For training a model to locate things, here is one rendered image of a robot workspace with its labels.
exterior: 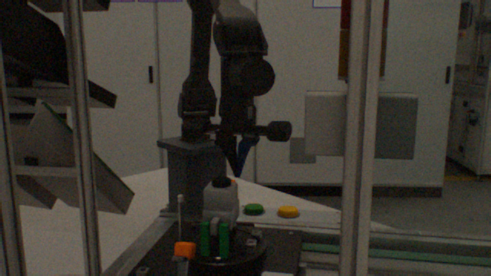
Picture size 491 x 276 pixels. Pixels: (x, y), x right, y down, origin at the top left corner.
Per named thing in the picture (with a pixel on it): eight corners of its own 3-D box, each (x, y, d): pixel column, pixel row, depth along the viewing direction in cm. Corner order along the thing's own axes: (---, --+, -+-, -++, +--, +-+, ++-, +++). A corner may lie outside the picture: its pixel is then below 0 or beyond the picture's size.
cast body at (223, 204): (212, 213, 73) (212, 172, 71) (239, 215, 72) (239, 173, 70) (199, 234, 65) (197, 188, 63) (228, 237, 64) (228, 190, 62)
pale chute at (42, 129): (68, 206, 87) (78, 185, 89) (126, 215, 82) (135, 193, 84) (-42, 121, 64) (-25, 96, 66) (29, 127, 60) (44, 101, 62)
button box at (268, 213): (240, 231, 96) (240, 204, 95) (340, 238, 93) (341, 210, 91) (233, 244, 90) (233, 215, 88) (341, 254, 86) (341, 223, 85)
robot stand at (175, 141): (203, 202, 126) (202, 132, 121) (238, 216, 115) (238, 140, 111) (159, 215, 116) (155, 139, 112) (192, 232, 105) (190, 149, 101)
